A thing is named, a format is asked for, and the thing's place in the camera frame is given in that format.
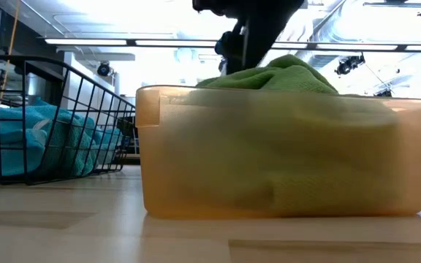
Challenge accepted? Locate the black track spotlight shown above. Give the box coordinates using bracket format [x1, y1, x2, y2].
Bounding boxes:
[334, 53, 366, 76]
[96, 61, 112, 77]

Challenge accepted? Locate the orange translucent plastic bin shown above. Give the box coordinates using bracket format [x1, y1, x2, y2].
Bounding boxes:
[134, 85, 421, 220]

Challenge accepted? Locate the black wire basket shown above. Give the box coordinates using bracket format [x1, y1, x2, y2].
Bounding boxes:
[0, 54, 137, 186]

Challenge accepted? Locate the overhead frame light bar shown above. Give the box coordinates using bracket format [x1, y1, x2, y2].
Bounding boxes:
[44, 36, 421, 53]

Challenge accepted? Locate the yellow cable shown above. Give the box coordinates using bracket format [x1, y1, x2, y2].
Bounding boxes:
[0, 0, 20, 99]

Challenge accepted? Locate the green microfiber towel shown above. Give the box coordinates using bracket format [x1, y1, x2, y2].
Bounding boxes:
[195, 53, 398, 147]
[159, 145, 401, 216]

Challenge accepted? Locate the teal microfiber towel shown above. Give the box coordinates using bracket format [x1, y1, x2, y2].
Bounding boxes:
[0, 138, 100, 180]
[0, 99, 124, 147]

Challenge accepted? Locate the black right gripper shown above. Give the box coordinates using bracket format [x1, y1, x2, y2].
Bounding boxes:
[191, 0, 306, 75]

